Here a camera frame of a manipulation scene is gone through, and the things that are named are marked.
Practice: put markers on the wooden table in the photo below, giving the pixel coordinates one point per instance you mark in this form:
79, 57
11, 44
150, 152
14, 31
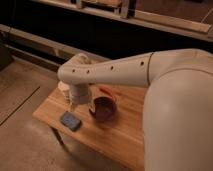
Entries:
121, 138

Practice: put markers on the cream ceramic cup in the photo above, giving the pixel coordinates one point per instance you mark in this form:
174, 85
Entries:
64, 89

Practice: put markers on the orange-red object behind bowl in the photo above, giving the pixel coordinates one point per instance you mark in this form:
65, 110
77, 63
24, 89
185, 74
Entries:
107, 91

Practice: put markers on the dark red ceramic bowl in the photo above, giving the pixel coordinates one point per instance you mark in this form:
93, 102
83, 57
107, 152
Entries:
105, 109

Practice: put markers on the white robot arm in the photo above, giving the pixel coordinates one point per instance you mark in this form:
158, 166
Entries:
178, 106

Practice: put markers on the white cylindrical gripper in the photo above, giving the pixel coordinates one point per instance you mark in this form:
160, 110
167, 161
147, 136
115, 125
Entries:
80, 94

